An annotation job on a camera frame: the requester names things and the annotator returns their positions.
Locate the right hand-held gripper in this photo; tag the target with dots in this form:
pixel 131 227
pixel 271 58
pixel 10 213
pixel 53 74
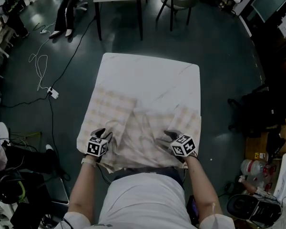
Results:
pixel 183 145

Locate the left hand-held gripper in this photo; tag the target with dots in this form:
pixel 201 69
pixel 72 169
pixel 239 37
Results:
pixel 96 147

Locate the beige checked cloth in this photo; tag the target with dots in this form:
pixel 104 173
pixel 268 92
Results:
pixel 138 137

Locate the person's left forearm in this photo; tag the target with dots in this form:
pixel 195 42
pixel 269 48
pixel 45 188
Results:
pixel 83 187

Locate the person's right forearm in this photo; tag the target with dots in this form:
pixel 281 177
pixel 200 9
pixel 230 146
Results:
pixel 200 185

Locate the white wristband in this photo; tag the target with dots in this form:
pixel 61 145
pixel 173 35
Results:
pixel 88 162

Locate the person's dark trousers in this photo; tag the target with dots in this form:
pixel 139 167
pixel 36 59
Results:
pixel 157 170

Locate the person's white shirt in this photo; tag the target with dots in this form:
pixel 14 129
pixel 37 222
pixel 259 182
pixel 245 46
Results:
pixel 145 201

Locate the black waist device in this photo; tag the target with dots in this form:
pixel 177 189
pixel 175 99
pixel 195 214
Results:
pixel 193 210

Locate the flat cardboard box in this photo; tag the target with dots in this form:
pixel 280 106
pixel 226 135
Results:
pixel 255 147

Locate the white adhesive patch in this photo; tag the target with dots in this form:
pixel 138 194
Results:
pixel 213 207

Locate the large clear water bottle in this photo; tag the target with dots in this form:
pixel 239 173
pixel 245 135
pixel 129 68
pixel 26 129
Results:
pixel 252 167

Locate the black bag pile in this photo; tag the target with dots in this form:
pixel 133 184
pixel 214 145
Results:
pixel 259 111

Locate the black backpack unit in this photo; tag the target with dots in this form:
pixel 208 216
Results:
pixel 240 205

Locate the round white table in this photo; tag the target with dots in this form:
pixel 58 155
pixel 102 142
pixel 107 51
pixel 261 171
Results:
pixel 2 129

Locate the small black bag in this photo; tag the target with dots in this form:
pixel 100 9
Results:
pixel 275 147

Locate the black helmet green trim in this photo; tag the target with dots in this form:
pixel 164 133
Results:
pixel 4 190

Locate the grey chair black legs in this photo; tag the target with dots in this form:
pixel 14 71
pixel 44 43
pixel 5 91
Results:
pixel 183 2

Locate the white vanity desk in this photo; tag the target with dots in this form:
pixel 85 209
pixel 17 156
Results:
pixel 2 39

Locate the glass board panel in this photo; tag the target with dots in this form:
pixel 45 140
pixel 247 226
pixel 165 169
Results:
pixel 269 1

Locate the black metal frame chair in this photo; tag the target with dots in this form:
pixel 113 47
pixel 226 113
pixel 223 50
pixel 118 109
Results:
pixel 59 190

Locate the olive stand frame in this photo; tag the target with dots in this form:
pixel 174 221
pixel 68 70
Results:
pixel 26 137

